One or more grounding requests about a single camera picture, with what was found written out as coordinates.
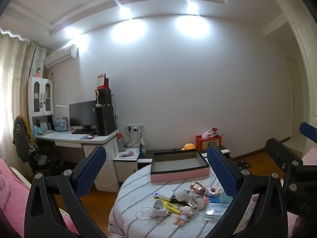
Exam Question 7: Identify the white wall socket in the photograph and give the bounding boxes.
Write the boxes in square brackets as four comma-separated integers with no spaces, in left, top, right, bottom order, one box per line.
[126,124,144,133]

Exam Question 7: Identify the black speaker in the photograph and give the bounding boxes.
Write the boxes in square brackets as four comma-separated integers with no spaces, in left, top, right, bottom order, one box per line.
[95,89,112,105]

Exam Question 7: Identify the black monitor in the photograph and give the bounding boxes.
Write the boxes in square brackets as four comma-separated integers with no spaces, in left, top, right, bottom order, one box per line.
[69,101,98,127]

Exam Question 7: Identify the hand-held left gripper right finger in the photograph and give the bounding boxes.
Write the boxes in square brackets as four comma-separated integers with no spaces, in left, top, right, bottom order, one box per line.
[207,145,289,238]

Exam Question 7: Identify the white air conditioner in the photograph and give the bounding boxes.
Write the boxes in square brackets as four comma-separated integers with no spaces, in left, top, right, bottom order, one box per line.
[44,44,79,68]

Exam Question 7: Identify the white glass-door cabinet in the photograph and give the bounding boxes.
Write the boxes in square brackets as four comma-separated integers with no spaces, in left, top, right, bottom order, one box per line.
[27,77,54,117]

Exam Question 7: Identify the office chair with clothes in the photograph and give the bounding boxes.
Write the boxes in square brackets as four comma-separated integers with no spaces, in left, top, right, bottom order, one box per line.
[13,115,61,174]

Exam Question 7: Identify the low black cabinet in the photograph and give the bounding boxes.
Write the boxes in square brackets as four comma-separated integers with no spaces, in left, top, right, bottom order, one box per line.
[138,146,232,170]

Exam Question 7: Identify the white round gadget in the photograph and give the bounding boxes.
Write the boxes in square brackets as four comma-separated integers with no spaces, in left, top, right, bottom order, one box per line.
[148,199,169,219]

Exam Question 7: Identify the black computer tower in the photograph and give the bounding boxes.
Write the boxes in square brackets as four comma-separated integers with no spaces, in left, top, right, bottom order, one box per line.
[96,105,116,136]

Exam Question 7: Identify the white door frame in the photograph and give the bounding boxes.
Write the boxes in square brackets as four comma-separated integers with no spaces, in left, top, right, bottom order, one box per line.
[269,0,317,152]

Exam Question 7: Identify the white nightstand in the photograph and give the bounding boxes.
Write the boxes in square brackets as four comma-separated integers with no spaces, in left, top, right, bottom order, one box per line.
[113,148,140,183]

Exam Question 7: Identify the small doll figure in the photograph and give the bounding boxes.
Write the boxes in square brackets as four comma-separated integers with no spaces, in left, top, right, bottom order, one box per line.
[173,204,196,226]

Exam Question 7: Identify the clear plastic case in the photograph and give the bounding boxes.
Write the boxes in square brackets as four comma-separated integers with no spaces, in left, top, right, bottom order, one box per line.
[204,202,229,222]

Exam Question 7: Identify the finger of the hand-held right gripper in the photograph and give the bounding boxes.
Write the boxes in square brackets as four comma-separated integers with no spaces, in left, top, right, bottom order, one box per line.
[299,122,317,144]
[265,138,304,176]

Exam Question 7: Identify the teal pouch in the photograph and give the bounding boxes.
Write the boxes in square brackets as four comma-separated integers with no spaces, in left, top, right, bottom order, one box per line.
[218,191,234,204]

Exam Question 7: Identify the pink blanket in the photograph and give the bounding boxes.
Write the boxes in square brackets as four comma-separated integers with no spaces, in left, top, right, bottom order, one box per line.
[0,158,77,238]

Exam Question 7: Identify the black hair clip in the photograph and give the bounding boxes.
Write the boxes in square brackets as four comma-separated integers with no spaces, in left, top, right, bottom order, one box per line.
[170,198,189,206]

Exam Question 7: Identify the red desk calendar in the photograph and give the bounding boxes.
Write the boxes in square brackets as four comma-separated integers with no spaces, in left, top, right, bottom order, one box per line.
[97,73,110,90]

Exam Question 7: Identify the beige curtain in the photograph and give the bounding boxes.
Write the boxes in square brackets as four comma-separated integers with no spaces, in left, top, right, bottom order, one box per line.
[0,28,31,159]

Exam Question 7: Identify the yellow highlighter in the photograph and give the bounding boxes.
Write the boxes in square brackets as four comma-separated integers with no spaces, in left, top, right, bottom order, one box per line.
[158,197,182,215]

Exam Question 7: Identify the rose gold cup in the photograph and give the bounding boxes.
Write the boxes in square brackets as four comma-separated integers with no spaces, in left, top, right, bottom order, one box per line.
[190,182,207,196]

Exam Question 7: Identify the white round night light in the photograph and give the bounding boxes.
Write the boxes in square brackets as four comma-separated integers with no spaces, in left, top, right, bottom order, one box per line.
[173,189,190,201]

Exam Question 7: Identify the pink storage box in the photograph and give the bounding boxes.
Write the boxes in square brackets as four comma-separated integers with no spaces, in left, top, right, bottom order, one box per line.
[151,149,210,182]

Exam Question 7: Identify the white box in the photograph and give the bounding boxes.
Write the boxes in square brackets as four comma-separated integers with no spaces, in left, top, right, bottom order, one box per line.
[156,187,174,201]

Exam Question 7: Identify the red crate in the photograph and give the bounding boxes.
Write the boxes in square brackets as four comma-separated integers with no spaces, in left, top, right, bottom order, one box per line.
[195,135,222,151]

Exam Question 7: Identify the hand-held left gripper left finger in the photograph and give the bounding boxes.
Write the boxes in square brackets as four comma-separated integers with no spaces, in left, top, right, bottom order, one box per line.
[24,145,107,238]

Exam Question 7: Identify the white desk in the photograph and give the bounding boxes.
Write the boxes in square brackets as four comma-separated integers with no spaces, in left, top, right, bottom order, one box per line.
[35,130,120,192]

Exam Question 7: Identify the black cables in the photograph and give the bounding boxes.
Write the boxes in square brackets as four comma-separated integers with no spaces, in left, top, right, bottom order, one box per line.
[124,126,143,149]

